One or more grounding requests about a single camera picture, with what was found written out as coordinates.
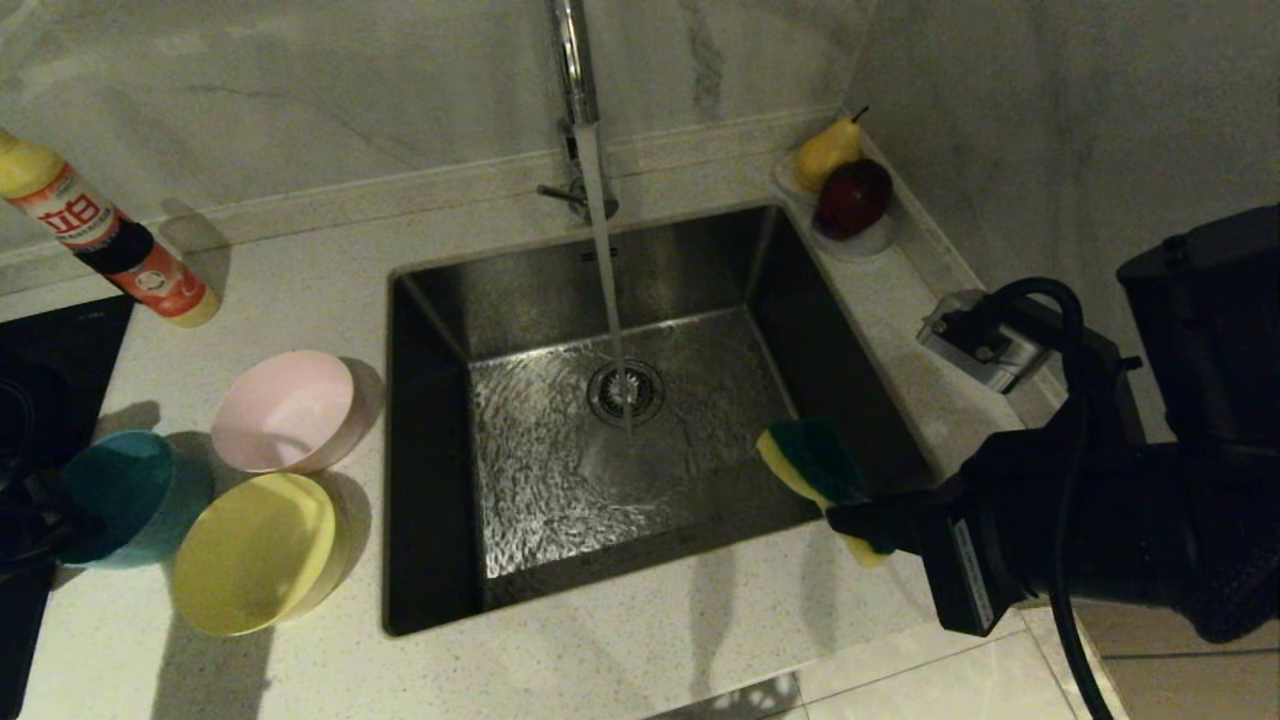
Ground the green and yellow sponge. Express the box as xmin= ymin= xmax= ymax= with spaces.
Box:
xmin=756 ymin=418 xmax=894 ymax=568

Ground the blue plastic bowl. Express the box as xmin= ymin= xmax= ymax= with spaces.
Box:
xmin=55 ymin=430 xmax=216 ymax=571

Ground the pink plastic bowl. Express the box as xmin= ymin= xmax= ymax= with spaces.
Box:
xmin=210 ymin=350 xmax=363 ymax=475

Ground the chrome faucet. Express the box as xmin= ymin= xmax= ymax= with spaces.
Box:
xmin=538 ymin=0 xmax=622 ymax=225

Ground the yellow plastic bowl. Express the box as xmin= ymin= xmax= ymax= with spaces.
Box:
xmin=172 ymin=472 xmax=351 ymax=637

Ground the black induction cooktop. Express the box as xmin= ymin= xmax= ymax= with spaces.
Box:
xmin=0 ymin=294 xmax=136 ymax=720

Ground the round metal sink drain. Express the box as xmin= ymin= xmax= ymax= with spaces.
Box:
xmin=587 ymin=358 xmax=667 ymax=429

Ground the yellow pear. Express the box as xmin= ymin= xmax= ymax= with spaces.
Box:
xmin=795 ymin=105 xmax=870 ymax=193

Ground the dark red apple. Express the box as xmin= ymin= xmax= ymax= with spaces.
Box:
xmin=814 ymin=158 xmax=894 ymax=241

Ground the small white dish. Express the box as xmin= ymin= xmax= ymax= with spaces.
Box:
xmin=773 ymin=150 xmax=898 ymax=262

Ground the stainless steel sink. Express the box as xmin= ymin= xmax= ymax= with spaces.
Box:
xmin=383 ymin=203 xmax=944 ymax=638

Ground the orange dish soap bottle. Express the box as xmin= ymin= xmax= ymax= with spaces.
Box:
xmin=0 ymin=128 xmax=221 ymax=329

